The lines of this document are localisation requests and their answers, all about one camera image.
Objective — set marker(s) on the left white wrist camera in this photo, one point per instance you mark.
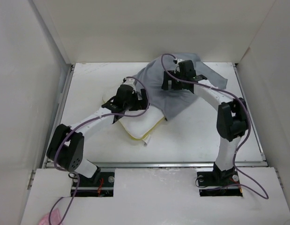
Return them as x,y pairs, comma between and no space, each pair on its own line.
130,82

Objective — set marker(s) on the white pillow with yellow edge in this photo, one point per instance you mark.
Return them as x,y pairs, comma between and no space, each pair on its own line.
138,124

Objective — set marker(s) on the pink plastic bag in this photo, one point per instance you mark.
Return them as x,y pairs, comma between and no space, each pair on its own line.
55,218

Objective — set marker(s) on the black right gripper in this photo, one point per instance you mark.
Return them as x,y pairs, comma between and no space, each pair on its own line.
165,85

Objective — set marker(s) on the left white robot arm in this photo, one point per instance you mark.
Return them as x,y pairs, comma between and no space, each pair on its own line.
67,144

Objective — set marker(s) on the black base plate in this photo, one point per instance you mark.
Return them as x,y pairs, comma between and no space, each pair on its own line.
103,186
217,183

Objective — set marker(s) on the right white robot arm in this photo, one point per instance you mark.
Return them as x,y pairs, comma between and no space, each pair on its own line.
231,122

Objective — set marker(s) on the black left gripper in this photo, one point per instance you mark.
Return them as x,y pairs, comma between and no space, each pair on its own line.
139,104

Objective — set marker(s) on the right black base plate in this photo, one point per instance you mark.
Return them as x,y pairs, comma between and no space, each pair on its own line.
217,183

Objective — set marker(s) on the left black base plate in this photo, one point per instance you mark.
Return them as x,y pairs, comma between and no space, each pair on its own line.
103,186

